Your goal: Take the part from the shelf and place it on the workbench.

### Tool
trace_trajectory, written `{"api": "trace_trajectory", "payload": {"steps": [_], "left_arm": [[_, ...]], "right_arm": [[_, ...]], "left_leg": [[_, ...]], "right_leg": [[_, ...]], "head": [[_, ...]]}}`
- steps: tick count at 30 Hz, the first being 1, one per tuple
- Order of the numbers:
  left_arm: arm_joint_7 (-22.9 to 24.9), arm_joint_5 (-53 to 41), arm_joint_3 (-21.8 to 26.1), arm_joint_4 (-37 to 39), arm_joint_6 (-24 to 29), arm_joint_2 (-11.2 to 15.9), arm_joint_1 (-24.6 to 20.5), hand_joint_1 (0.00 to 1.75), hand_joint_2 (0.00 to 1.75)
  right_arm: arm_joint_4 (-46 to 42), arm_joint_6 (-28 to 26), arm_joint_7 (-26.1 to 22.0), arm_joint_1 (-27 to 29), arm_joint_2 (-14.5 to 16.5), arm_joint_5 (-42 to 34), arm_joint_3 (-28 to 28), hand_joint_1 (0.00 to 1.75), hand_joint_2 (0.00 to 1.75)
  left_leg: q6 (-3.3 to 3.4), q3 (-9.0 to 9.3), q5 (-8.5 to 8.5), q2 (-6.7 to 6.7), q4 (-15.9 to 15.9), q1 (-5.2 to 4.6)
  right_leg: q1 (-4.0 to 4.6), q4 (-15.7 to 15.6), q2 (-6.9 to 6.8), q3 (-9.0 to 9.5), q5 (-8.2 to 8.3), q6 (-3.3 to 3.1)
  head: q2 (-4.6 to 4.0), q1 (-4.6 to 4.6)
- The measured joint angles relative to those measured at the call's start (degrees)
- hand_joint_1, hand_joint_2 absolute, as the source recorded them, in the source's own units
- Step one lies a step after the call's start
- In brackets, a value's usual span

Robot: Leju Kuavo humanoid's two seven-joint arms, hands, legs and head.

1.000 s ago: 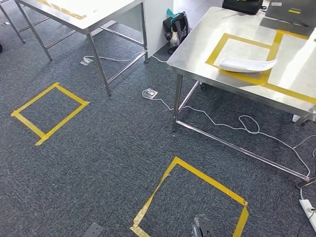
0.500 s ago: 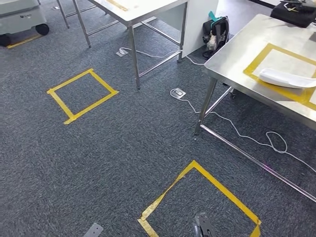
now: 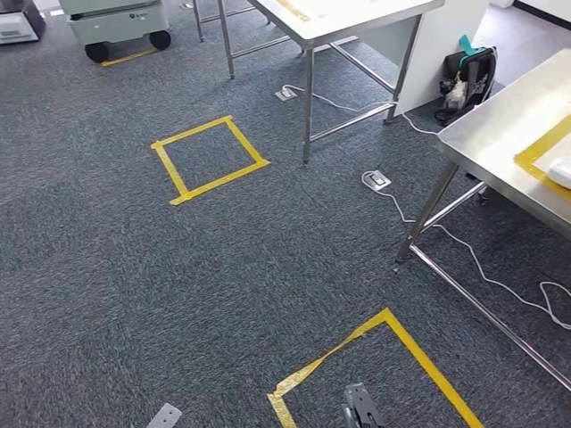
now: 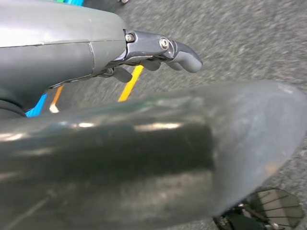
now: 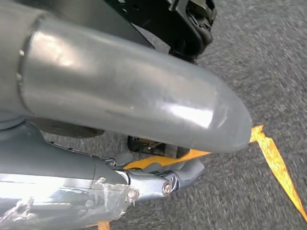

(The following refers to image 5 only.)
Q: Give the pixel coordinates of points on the yellow floor tape outline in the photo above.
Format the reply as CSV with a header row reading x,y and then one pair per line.
x,y
275,158

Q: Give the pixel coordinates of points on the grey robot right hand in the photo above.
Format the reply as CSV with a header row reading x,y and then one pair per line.
x,y
119,89

